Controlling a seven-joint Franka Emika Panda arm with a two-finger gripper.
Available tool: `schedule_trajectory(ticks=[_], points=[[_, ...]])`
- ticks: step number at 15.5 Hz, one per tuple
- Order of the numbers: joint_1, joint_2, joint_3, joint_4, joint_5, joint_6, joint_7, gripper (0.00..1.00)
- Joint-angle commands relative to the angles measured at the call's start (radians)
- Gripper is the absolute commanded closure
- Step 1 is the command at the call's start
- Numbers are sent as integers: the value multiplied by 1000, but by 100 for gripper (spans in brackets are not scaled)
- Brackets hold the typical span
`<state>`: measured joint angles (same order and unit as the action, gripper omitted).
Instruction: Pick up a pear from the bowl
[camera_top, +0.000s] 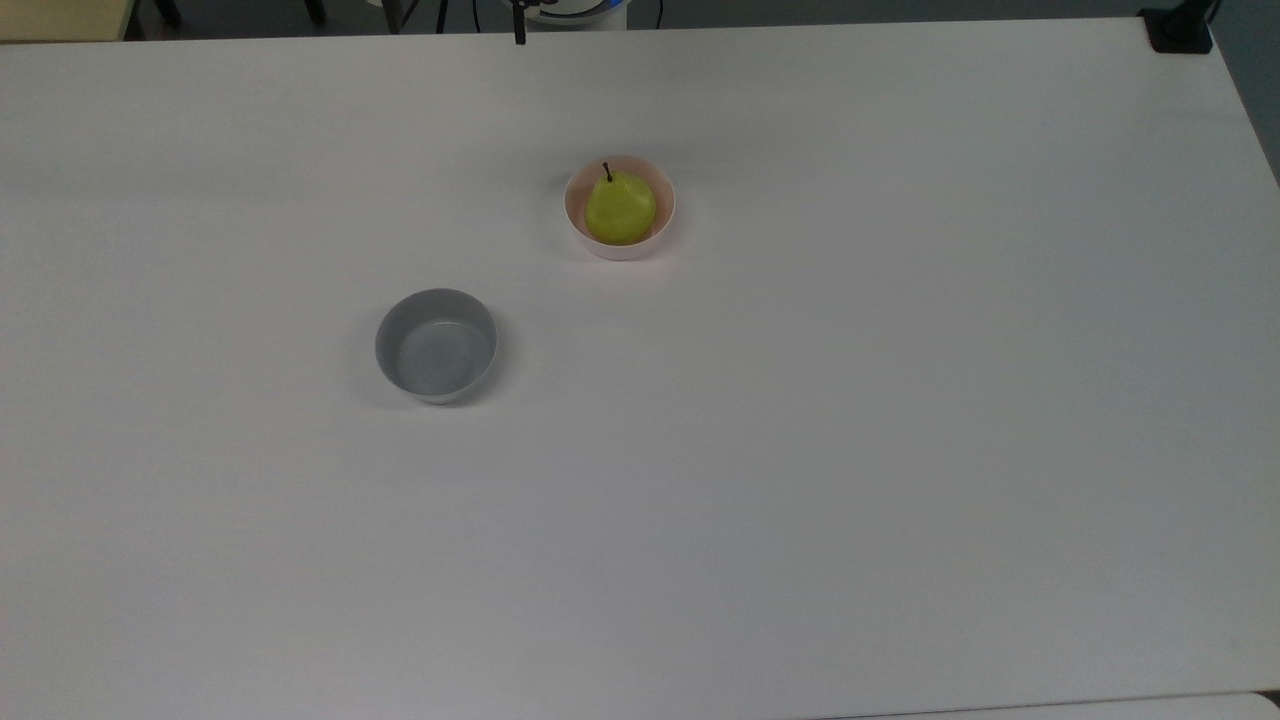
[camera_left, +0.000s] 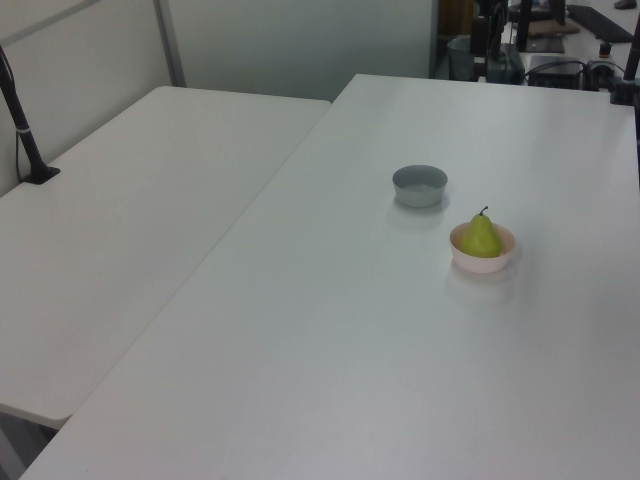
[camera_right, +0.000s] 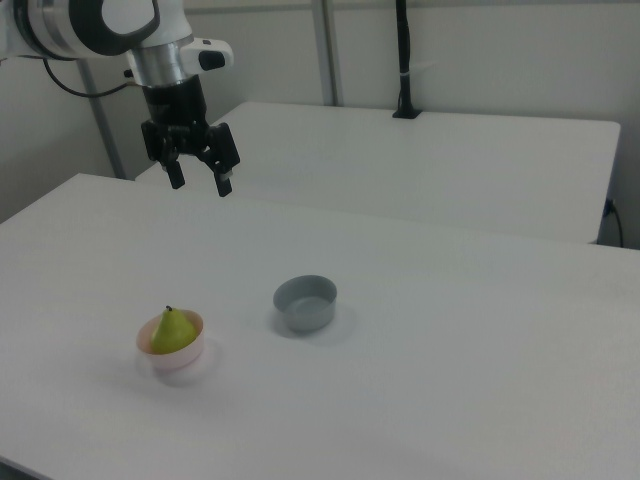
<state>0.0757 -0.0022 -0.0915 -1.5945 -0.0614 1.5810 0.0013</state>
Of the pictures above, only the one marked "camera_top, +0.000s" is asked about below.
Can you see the yellow wooden furniture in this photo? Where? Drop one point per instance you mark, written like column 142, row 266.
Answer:
column 62, row 18

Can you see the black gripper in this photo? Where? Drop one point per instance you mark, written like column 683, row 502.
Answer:
column 528, row 3

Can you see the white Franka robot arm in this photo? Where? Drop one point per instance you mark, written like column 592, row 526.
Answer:
column 590, row 16

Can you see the black tripod legs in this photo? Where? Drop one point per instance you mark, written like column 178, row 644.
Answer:
column 410, row 14

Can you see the pink bowl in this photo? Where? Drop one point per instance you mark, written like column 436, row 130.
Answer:
column 666, row 222

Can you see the grey bowl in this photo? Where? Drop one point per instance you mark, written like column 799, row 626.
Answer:
column 436, row 350

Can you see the green pear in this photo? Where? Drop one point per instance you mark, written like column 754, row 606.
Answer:
column 620, row 212

